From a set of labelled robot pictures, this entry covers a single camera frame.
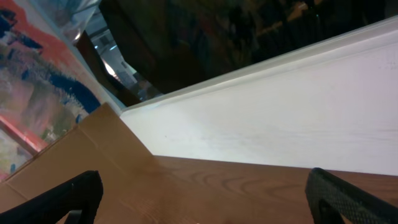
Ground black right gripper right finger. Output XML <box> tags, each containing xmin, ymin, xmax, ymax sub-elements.
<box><xmin>305</xmin><ymin>167</ymin><xmax>397</xmax><ymax>224</ymax></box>

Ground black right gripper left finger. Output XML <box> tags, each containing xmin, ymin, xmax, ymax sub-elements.
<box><xmin>1</xmin><ymin>170</ymin><xmax>103</xmax><ymax>224</ymax></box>

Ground cardboard box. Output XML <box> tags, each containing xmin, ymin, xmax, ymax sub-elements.
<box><xmin>1</xmin><ymin>104</ymin><xmax>152</xmax><ymax>223</ymax></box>

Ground colourful painting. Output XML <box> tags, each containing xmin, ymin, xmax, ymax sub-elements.
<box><xmin>1</xmin><ymin>0</ymin><xmax>106</xmax><ymax>179</ymax></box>

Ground dark wooden furniture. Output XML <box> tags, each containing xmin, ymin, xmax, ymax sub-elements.
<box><xmin>76</xmin><ymin>0</ymin><xmax>397</xmax><ymax>106</ymax></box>

